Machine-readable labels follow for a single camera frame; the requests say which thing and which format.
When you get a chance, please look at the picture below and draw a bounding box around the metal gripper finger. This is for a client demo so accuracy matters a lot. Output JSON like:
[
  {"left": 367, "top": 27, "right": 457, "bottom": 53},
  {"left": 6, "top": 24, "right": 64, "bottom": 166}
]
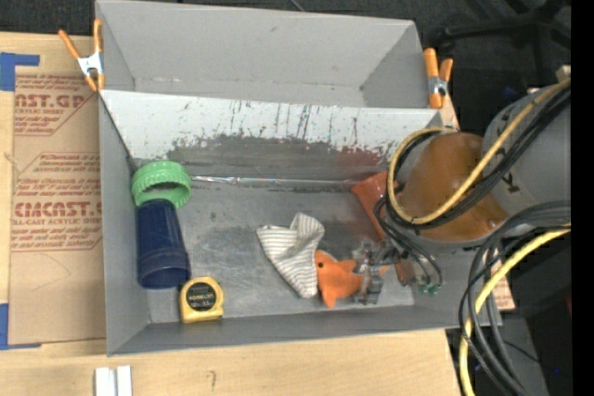
[
  {"left": 351, "top": 239, "right": 386, "bottom": 268},
  {"left": 354, "top": 272, "right": 386, "bottom": 307}
]

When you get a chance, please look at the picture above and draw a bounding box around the orange toy fish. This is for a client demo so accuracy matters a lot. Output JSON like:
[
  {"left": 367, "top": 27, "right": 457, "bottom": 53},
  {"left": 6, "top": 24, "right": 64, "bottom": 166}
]
[{"left": 314, "top": 249, "right": 390, "bottom": 309}]

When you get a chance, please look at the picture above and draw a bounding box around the orange plastic cup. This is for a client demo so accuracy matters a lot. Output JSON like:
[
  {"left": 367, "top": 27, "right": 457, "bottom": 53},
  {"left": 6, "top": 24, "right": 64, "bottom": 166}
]
[{"left": 350, "top": 171, "right": 401, "bottom": 243}]

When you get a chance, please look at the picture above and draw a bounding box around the white striped cloth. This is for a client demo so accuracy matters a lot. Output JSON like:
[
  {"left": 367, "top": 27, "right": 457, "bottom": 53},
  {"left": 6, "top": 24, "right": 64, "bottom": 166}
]
[{"left": 255, "top": 211, "right": 327, "bottom": 300}]

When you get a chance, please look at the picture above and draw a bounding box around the grey metal bin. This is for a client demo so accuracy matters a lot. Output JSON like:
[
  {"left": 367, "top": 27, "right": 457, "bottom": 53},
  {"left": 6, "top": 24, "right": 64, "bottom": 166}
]
[{"left": 94, "top": 0, "right": 503, "bottom": 358}]

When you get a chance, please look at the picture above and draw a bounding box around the yellow tape measure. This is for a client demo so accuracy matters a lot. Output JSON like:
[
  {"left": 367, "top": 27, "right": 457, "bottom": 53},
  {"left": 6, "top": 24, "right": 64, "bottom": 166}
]
[{"left": 177, "top": 275, "right": 226, "bottom": 325}]

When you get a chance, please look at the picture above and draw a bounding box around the dark blue plastic cup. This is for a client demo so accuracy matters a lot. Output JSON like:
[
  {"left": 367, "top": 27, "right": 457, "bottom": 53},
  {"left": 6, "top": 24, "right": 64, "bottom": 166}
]
[{"left": 135, "top": 198, "right": 193, "bottom": 290}]

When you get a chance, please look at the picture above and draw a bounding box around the brown cardboard board, red print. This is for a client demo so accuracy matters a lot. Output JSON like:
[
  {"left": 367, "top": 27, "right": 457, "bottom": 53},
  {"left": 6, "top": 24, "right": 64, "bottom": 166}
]
[{"left": 0, "top": 31, "right": 515, "bottom": 351}]

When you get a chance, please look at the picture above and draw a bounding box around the green plastic ring lid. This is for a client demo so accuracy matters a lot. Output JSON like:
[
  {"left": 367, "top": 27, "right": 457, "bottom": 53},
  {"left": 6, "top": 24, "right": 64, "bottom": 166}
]
[{"left": 130, "top": 160, "right": 193, "bottom": 208}]

